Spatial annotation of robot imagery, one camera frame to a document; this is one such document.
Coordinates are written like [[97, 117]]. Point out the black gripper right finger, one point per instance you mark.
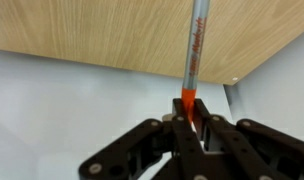
[[253, 151]]

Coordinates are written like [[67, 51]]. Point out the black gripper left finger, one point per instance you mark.
[[132, 154]]

